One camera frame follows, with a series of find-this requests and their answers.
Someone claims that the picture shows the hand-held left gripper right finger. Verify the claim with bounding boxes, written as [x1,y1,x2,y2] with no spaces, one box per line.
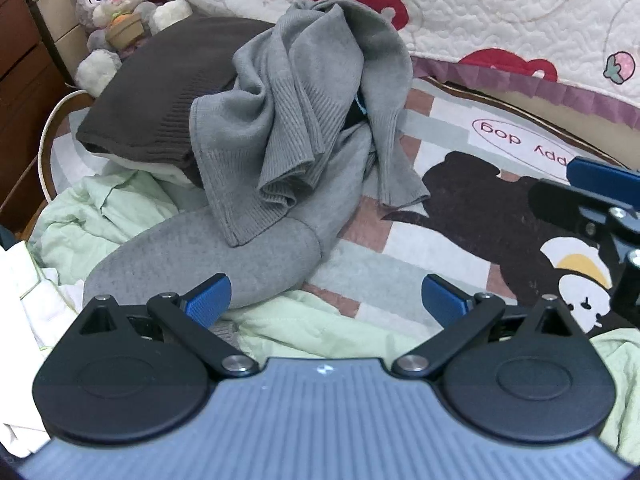
[392,274,586,378]

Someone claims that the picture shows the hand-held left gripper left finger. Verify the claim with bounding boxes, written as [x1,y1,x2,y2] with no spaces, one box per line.
[75,274,261,378]

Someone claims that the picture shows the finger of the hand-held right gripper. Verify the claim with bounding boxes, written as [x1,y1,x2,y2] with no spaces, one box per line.
[529,178,640,313]
[566,156,640,201]

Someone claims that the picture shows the grey knit sweater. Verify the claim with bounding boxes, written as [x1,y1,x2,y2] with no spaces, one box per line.
[190,0,431,248]

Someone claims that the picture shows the dark brown folded clothes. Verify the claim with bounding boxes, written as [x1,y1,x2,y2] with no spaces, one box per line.
[107,152,201,187]

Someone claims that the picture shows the grey fleece garment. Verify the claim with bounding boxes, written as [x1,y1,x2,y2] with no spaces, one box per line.
[82,122,378,311]

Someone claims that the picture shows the beige mattress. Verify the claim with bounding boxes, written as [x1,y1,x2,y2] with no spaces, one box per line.
[465,77,640,161]

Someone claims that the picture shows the light green cloth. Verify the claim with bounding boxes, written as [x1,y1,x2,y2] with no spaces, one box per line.
[27,169,640,463]

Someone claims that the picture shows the white cloth pile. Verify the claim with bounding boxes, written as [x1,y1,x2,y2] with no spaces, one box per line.
[0,242,86,456]

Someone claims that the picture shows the white bear-print quilt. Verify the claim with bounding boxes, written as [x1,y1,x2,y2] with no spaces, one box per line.
[150,0,640,128]

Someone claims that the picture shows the dark brown knit cloth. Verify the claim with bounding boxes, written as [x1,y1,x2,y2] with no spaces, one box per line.
[75,16,251,186]

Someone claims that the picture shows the brown wooden cabinet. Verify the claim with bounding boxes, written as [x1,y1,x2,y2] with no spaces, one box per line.
[0,0,66,231]

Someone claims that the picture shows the beige nightstand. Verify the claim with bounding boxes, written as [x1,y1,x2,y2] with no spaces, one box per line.
[30,0,93,83]

